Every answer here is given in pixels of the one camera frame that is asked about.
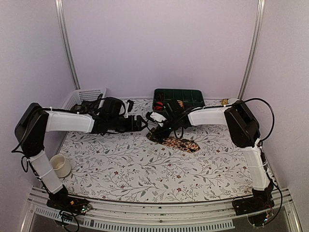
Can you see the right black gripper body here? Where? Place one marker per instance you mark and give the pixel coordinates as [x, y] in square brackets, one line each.
[173, 123]

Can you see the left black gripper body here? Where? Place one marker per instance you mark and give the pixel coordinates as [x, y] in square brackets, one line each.
[115, 124]

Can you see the flamingo patterned tie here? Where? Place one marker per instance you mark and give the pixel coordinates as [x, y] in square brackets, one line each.
[185, 145]

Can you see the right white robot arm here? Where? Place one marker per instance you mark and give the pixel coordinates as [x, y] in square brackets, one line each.
[244, 132]

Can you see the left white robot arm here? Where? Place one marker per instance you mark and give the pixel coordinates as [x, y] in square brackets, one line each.
[37, 126]

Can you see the pile of dark ties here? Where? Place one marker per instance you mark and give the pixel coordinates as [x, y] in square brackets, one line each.
[87, 107]

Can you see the rolled tan tie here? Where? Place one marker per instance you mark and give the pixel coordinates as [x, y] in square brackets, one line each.
[180, 103]

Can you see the rolled orange black tie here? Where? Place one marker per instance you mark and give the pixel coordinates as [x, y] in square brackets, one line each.
[158, 106]

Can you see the green divided organizer box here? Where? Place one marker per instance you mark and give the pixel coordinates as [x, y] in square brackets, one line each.
[190, 97]

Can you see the rolled dark brown tie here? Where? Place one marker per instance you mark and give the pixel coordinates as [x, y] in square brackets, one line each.
[159, 96]

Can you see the white plastic basket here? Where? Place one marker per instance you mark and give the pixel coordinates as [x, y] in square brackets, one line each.
[78, 96]

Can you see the floral patterned table mat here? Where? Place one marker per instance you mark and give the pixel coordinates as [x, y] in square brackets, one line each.
[129, 167]

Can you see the bamboo coaster mat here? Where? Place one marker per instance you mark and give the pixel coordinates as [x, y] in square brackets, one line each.
[224, 102]

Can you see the pale green ceramic bowl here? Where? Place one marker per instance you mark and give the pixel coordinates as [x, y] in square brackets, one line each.
[232, 100]

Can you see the white ceramic mug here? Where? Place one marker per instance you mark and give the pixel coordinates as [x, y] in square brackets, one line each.
[61, 165]

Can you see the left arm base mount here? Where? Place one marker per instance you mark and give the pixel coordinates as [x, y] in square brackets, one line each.
[73, 205]

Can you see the left aluminium frame post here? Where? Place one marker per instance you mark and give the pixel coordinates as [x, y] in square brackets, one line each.
[65, 39]

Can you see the aluminium frame post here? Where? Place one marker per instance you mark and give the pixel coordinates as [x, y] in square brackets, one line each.
[253, 47]
[65, 39]

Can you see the front aluminium rail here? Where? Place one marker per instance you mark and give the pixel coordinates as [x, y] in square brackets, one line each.
[186, 217]

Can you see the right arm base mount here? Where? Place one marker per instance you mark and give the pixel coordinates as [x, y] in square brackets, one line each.
[251, 204]

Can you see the right aluminium frame post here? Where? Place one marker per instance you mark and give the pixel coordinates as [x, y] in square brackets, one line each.
[253, 47]

